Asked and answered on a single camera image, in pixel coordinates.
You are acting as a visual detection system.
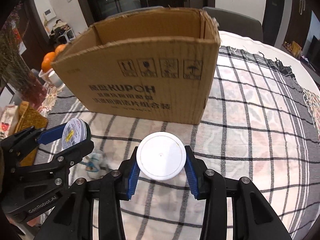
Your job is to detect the glass flower vase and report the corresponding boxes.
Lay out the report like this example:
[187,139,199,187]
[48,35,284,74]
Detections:
[6,61,47,109]

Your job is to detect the small white blue figurine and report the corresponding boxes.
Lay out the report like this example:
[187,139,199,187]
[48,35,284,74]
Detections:
[85,149,109,179]

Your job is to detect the small white cylinder bottle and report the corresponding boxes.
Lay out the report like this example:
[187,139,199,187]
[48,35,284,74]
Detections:
[48,70,63,88]

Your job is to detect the grey chair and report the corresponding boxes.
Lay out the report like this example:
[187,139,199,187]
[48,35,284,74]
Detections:
[106,5,164,22]
[203,7,263,42]

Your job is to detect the white lid round jar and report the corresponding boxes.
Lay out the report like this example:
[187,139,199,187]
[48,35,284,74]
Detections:
[136,132,187,181]

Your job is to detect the grey chair right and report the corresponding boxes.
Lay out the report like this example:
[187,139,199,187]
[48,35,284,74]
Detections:
[203,7,263,42]

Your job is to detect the grey chair left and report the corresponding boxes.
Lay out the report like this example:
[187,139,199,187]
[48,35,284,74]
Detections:
[106,5,164,22]

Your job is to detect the white shoe rack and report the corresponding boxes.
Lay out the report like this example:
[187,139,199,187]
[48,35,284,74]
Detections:
[57,29,75,44]

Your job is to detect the white plastic fruit basket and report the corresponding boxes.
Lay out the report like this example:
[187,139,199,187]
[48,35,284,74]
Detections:
[38,68,55,85]

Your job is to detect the dark wooden door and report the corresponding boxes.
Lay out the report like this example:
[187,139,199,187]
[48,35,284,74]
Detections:
[284,0,312,48]

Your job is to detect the orange fruit front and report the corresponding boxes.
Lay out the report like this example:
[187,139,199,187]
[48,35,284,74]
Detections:
[41,51,56,73]

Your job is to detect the checkered grey white cloth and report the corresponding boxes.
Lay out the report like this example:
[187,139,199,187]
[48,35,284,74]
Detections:
[47,46,319,239]

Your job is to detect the brown cardboard box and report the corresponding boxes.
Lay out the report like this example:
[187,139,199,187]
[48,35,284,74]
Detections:
[52,8,220,125]

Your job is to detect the orange fruit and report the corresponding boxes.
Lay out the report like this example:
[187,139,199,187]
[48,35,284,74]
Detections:
[41,51,56,73]
[55,44,67,56]

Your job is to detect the orange fruit top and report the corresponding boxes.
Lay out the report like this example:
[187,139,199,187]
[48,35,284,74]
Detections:
[55,44,67,56]

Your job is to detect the black television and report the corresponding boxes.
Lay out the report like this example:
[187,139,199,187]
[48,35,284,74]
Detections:
[306,36,320,72]

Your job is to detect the white patterned tablecloth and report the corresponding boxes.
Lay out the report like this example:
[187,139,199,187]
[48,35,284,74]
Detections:
[48,32,319,239]

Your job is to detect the yellow woven mat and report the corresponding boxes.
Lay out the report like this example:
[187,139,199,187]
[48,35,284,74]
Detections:
[13,101,49,167]

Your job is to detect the round blue label tin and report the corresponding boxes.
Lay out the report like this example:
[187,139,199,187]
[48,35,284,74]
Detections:
[61,118,90,150]

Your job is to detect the purple dried flowers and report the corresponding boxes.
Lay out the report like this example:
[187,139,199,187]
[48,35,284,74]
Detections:
[1,4,27,82]

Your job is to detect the printed fabric tissue pouch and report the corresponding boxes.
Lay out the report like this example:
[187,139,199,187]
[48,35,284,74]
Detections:
[0,105,19,140]

